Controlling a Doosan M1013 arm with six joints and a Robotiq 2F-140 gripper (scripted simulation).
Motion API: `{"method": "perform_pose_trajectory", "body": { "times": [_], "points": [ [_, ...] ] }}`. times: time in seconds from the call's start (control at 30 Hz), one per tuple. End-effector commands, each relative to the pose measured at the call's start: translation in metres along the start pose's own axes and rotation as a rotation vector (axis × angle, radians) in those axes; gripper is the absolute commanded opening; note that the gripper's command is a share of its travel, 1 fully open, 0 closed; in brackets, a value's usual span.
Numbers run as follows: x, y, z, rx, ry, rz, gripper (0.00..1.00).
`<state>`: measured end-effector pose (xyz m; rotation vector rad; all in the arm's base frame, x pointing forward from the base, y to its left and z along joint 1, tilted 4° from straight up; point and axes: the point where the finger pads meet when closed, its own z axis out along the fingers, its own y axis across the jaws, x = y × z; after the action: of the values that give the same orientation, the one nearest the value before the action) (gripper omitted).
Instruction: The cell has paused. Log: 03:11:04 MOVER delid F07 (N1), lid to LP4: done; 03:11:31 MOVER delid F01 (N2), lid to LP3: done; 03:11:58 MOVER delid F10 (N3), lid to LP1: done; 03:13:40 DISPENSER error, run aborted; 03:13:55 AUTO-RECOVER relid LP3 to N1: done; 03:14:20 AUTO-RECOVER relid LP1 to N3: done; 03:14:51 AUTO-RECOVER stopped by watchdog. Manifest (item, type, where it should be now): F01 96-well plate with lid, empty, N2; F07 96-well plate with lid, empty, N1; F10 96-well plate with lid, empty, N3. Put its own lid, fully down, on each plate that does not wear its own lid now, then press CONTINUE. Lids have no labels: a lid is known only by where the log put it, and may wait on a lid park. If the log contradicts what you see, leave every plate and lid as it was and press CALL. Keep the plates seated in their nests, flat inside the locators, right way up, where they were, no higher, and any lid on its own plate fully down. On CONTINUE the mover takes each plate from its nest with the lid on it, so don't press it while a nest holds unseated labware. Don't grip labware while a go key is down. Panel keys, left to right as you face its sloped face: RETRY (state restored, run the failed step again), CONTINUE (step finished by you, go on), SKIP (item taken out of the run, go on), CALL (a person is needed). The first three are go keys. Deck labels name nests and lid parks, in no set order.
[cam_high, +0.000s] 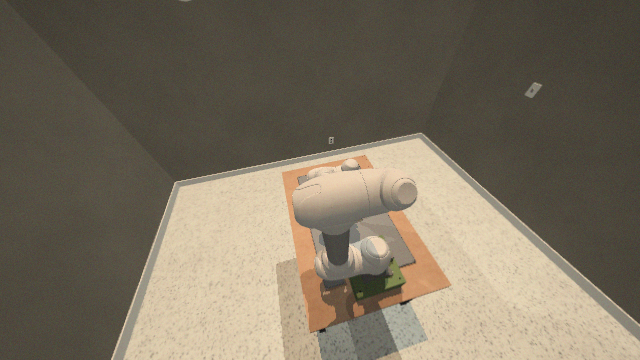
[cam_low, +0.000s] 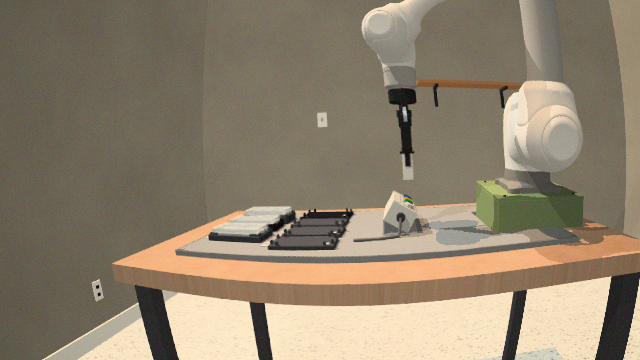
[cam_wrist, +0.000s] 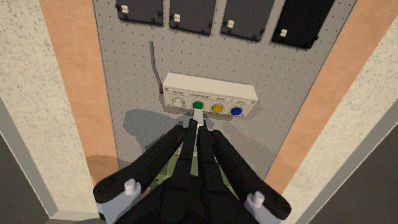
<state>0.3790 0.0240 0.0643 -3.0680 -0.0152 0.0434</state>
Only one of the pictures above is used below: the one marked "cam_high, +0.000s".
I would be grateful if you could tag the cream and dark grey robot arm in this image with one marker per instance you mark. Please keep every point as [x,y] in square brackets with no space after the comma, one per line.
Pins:
[333,199]

